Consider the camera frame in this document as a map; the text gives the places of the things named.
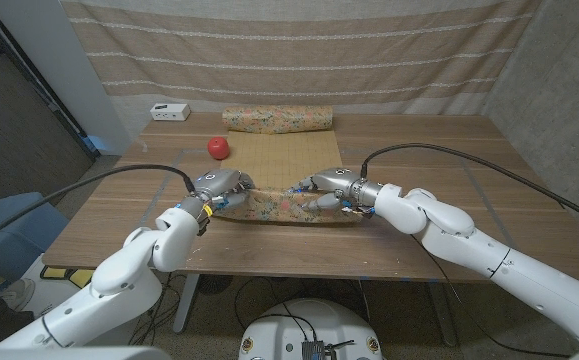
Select red ball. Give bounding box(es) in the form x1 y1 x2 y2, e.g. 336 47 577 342
206 135 231 161

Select thin black floor cables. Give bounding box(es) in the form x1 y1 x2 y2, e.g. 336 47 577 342
127 272 186 347

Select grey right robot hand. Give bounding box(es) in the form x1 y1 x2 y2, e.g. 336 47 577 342
291 166 386 217

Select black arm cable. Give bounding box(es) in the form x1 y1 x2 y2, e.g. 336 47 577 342
359 142 579 230
0 164 198 250

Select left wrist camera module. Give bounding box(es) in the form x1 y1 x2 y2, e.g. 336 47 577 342
196 202 216 237

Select floral wrapping paper sheet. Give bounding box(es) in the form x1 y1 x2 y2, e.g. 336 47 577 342
213 104 366 225

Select white robot torso base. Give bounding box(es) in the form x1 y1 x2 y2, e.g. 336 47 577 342
237 297 385 360

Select black round floor object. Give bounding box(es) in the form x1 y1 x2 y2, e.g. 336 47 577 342
196 273 234 295

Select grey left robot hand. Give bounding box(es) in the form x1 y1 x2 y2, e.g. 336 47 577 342
177 168 257 219

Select blue chair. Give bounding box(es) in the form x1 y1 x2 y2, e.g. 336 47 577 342
0 191 71 281

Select white table leg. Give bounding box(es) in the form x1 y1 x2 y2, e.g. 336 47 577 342
427 282 459 347
172 272 202 334

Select beige striped backdrop cloth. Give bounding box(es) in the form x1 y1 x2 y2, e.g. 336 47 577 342
61 0 543 117

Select grey sneaker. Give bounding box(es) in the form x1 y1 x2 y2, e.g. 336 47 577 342
0 277 37 312

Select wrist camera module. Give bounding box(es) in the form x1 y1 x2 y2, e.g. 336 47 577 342
341 198 378 219
196 202 216 237

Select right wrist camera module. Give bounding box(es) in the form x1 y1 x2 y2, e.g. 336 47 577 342
341 198 378 219

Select white power strip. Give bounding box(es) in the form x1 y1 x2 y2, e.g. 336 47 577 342
149 102 192 122

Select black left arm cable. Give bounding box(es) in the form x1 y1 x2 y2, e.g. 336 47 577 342
0 164 198 250

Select dark perforated door panel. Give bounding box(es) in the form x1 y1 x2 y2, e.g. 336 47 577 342
0 0 96 211

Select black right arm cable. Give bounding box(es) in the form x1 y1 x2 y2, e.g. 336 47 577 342
359 142 579 230

